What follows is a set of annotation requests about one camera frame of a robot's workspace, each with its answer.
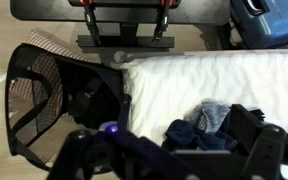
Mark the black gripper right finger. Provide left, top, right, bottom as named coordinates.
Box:
left=230, top=103, right=287, bottom=180

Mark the dark robot cart top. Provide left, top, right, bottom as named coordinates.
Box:
left=9, top=0, right=232, bottom=27

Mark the white bed sheet mattress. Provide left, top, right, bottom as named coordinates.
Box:
left=120, top=49, right=288, bottom=180

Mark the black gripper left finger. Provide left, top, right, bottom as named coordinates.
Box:
left=47, top=121, right=142, bottom=180

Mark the grey garment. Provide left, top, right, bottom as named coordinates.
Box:
left=183, top=99, right=232, bottom=132

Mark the checkered cloth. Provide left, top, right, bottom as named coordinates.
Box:
left=8, top=29, right=97, bottom=158

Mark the black mesh laundry basket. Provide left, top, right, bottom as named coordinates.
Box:
left=4, top=43, right=132, bottom=173

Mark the blue garment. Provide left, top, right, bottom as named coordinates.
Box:
left=164, top=119, right=233, bottom=152

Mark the orange handled black clamp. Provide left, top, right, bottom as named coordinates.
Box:
left=151, top=0, right=174, bottom=43
left=79, top=0, right=102, bottom=46

